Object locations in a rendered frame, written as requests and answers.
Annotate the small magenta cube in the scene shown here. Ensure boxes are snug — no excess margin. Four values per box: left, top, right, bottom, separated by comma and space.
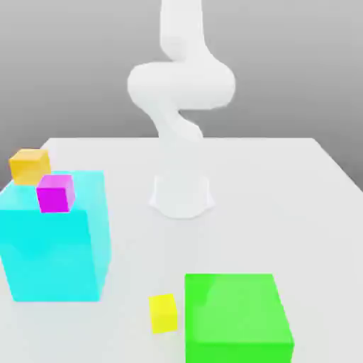
35, 174, 77, 214

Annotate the small yellow cube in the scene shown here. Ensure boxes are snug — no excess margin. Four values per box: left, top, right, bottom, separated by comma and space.
147, 293, 179, 335

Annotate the small orange cube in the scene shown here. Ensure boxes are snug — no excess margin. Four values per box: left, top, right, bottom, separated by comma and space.
9, 147, 52, 186

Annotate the large green box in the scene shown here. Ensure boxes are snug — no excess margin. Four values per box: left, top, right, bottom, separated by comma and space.
184, 272, 295, 363

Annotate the large cyan box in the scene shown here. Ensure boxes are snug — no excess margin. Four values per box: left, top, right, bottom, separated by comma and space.
0, 169, 112, 303

